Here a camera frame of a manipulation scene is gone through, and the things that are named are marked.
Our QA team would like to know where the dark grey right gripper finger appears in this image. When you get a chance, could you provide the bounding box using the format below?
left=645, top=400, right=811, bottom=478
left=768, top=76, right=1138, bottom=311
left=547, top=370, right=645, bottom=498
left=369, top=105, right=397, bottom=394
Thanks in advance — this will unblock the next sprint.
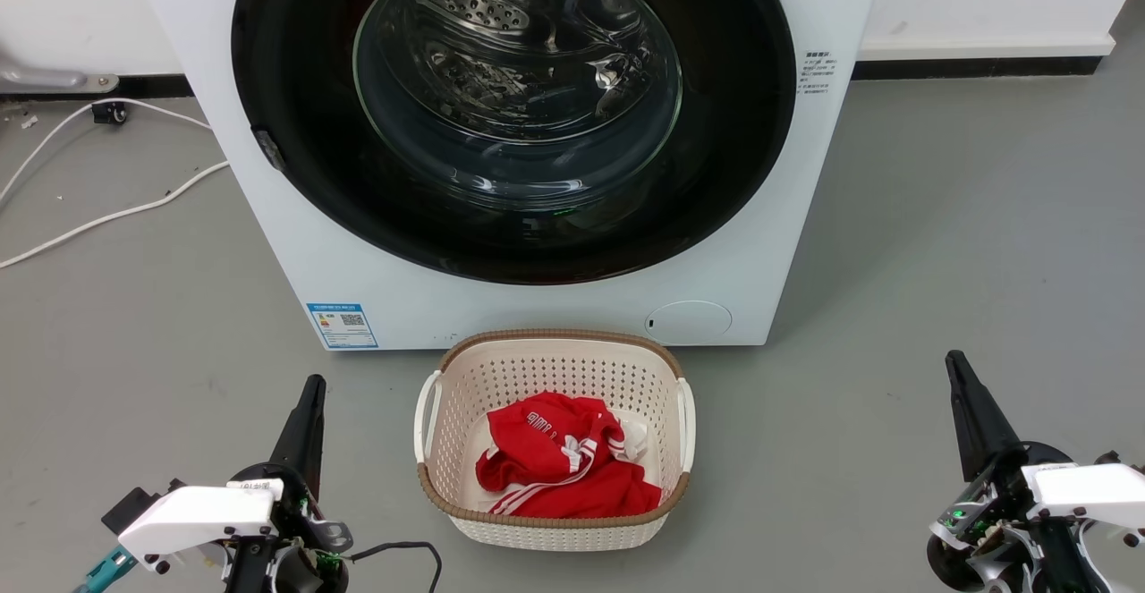
left=946, top=351, right=995, bottom=483
left=954, top=351, right=1023, bottom=465

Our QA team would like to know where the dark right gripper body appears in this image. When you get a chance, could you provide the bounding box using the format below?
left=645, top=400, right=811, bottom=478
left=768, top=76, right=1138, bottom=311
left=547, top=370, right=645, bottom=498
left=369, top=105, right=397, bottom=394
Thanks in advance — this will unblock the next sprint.
left=926, top=441, right=1107, bottom=593

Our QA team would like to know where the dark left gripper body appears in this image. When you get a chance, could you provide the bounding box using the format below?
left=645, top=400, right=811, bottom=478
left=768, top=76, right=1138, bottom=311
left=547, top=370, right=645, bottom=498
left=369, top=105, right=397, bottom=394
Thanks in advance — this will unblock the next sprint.
left=224, top=462, right=353, bottom=593

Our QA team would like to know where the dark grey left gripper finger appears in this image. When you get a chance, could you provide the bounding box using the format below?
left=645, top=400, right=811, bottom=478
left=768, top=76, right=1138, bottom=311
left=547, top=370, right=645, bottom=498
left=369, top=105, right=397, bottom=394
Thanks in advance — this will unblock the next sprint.
left=269, top=375, right=318, bottom=476
left=299, top=375, right=328, bottom=498

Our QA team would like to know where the round black glass washer door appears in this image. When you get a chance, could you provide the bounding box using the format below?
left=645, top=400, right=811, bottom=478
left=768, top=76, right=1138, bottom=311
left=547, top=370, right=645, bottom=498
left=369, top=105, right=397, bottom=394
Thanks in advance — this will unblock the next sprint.
left=231, top=0, right=797, bottom=286

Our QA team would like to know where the white front-load washing machine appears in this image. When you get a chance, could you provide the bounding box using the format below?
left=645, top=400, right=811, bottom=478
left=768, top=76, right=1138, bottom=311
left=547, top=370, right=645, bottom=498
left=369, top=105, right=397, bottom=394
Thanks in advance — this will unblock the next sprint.
left=125, top=0, right=888, bottom=352

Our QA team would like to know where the blue energy label sticker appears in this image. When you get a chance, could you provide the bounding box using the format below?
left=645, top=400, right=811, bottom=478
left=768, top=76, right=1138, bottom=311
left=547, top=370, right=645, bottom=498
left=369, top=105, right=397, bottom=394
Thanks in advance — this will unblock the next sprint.
left=306, top=303, right=379, bottom=350

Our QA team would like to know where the red garment with white stripes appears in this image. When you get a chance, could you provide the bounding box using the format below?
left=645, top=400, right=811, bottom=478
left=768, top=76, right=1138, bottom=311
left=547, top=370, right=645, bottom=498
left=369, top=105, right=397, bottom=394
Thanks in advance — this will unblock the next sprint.
left=475, top=392, right=663, bottom=519

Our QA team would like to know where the cream perforated laundry basket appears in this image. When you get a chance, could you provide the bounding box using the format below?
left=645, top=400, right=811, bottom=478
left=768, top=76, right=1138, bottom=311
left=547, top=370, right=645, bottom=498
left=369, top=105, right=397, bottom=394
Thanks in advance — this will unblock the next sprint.
left=414, top=329, right=697, bottom=552

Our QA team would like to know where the round white filter cover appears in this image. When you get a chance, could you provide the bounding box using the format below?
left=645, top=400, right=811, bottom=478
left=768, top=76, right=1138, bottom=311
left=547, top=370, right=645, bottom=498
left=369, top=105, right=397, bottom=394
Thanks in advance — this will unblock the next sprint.
left=645, top=301, right=734, bottom=343

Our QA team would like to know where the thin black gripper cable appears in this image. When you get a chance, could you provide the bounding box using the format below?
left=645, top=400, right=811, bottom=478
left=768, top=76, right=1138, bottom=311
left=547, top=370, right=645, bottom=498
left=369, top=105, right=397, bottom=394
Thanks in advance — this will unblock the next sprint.
left=344, top=540, right=444, bottom=593

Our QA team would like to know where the teal cable connector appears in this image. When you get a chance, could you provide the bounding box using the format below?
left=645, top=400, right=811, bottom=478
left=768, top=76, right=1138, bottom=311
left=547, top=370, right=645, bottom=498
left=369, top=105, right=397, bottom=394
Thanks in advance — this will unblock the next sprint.
left=73, top=546, right=138, bottom=593

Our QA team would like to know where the white floor cable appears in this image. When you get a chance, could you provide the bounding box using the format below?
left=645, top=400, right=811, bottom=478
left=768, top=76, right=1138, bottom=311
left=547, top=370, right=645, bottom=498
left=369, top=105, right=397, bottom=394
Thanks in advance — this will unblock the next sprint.
left=0, top=98, right=214, bottom=207
left=0, top=161, right=231, bottom=270

